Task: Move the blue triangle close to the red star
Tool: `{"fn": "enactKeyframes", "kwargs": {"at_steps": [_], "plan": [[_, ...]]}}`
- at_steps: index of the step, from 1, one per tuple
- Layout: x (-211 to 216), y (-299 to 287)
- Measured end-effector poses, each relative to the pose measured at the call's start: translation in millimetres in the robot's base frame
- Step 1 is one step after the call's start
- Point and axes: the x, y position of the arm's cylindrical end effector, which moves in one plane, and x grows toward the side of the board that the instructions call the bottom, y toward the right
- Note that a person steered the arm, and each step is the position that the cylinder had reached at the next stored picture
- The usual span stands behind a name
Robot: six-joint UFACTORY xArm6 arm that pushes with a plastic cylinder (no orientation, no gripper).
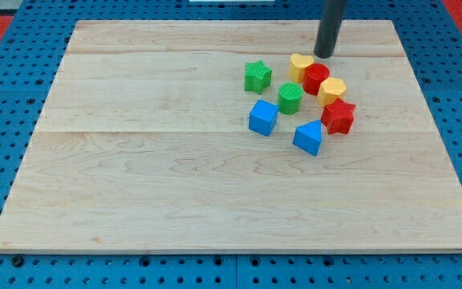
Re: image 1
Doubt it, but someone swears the light wooden board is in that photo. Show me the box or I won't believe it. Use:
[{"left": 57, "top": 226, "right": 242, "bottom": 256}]
[{"left": 0, "top": 20, "right": 462, "bottom": 254}]

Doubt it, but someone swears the green cylinder block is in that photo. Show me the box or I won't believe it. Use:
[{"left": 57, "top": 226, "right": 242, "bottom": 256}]
[{"left": 278, "top": 83, "right": 303, "bottom": 115}]

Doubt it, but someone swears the green star block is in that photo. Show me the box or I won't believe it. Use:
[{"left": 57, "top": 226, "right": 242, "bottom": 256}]
[{"left": 244, "top": 60, "right": 272, "bottom": 95}]

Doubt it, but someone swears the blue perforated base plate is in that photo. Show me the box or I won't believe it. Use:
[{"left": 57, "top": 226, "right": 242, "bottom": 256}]
[{"left": 0, "top": 0, "right": 462, "bottom": 288}]

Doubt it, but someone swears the red cylinder block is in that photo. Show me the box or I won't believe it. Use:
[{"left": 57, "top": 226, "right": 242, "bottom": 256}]
[{"left": 302, "top": 63, "right": 330, "bottom": 96}]

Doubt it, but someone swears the blue triangle block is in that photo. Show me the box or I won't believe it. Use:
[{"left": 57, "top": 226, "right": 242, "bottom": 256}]
[{"left": 293, "top": 120, "right": 322, "bottom": 156}]

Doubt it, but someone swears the yellow heart block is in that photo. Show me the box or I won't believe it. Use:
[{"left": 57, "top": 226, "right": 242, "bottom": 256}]
[{"left": 288, "top": 53, "right": 314, "bottom": 83}]

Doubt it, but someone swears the red star block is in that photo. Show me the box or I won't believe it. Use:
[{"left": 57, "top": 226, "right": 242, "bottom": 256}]
[{"left": 321, "top": 98, "right": 356, "bottom": 134}]

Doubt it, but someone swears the blue cube block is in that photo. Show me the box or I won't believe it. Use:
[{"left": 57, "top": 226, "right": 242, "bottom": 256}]
[{"left": 248, "top": 100, "right": 279, "bottom": 136}]

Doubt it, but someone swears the yellow hexagon block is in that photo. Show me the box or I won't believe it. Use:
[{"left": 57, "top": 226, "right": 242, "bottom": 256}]
[{"left": 317, "top": 77, "right": 347, "bottom": 108}]

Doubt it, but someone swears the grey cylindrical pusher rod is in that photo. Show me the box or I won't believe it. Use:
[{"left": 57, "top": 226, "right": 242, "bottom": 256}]
[{"left": 314, "top": 0, "right": 347, "bottom": 59}]

